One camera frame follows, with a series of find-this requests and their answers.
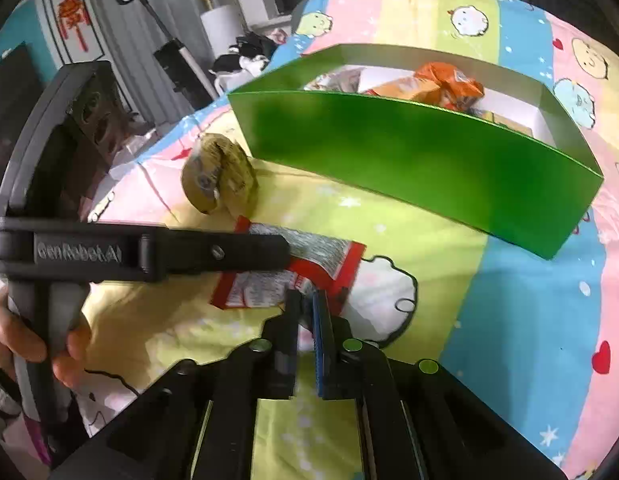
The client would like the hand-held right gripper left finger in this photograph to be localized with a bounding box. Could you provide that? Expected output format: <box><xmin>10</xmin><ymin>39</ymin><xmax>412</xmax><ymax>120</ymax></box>
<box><xmin>52</xmin><ymin>289</ymin><xmax>304</xmax><ymax>480</ymax></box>

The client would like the orange brown snack packet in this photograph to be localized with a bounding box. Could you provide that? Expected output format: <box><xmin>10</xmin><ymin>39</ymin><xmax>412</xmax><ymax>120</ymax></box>
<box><xmin>414</xmin><ymin>61</ymin><xmax>485</xmax><ymax>111</ymax></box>

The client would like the green cardboard box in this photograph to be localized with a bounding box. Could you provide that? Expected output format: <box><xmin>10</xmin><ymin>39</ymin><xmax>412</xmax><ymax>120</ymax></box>
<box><xmin>227</xmin><ymin>44</ymin><xmax>604</xmax><ymax>261</ymax></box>

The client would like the dark television screen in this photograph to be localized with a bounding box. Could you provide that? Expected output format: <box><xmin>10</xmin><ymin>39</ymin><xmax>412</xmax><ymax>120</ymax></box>
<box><xmin>0</xmin><ymin>42</ymin><xmax>48</xmax><ymax>171</ymax></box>

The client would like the white snack packet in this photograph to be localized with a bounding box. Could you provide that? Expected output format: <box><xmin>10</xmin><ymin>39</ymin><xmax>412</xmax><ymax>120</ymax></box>
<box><xmin>314</xmin><ymin>66</ymin><xmax>364</xmax><ymax>93</ymax></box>

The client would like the black stick vacuum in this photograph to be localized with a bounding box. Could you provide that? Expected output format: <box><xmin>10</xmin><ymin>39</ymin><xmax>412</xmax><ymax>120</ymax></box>
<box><xmin>116</xmin><ymin>0</ymin><xmax>218</xmax><ymax>106</ymax></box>

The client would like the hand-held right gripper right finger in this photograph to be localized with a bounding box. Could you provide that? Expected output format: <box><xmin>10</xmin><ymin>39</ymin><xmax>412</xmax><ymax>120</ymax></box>
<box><xmin>312</xmin><ymin>289</ymin><xmax>566</xmax><ymax>480</ymax></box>

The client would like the white cylindrical bin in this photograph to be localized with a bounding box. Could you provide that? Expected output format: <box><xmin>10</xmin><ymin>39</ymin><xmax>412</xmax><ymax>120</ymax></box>
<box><xmin>200</xmin><ymin>4</ymin><xmax>246</xmax><ymax>61</ymax></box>

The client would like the round gold snack packet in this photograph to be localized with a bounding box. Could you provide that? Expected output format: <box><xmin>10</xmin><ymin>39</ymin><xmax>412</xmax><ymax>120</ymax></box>
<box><xmin>181</xmin><ymin>132</ymin><xmax>260</xmax><ymax>217</ymax></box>

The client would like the red knot wall hanging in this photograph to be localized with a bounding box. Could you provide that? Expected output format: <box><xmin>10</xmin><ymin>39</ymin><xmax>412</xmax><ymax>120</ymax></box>
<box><xmin>47</xmin><ymin>0</ymin><xmax>108</xmax><ymax>63</ymax></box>

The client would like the green yellow cracker pack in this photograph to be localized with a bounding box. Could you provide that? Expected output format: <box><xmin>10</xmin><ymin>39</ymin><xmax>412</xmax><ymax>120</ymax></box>
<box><xmin>482</xmin><ymin>110</ymin><xmax>535</xmax><ymax>137</ymax></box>

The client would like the black and white cloth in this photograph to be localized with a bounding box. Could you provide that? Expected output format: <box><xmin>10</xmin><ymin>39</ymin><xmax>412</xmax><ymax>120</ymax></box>
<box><xmin>210</xmin><ymin>31</ymin><xmax>280</xmax><ymax>88</ymax></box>

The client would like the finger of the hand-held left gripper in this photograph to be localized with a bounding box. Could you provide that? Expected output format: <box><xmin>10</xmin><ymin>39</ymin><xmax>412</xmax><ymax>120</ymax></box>
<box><xmin>154</xmin><ymin>228</ymin><xmax>292</xmax><ymax>283</ymax></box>

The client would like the person's left hand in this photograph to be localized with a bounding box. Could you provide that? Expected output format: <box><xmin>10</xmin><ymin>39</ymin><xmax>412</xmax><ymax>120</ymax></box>
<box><xmin>0</xmin><ymin>294</ymin><xmax>94</xmax><ymax>387</ymax></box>

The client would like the red silver snack packet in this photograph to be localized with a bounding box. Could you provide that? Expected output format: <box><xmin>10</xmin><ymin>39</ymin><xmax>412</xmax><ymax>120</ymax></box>
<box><xmin>210</xmin><ymin>216</ymin><xmax>367</xmax><ymax>311</ymax></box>

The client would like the printed cartoon blanket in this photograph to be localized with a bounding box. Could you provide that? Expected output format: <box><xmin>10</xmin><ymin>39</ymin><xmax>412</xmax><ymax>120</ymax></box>
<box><xmin>80</xmin><ymin>0</ymin><xmax>619</xmax><ymax>480</ymax></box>

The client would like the beige orange snack packet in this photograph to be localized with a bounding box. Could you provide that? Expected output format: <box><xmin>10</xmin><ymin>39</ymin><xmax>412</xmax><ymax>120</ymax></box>
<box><xmin>364</xmin><ymin>76</ymin><xmax>440</xmax><ymax>103</ymax></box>

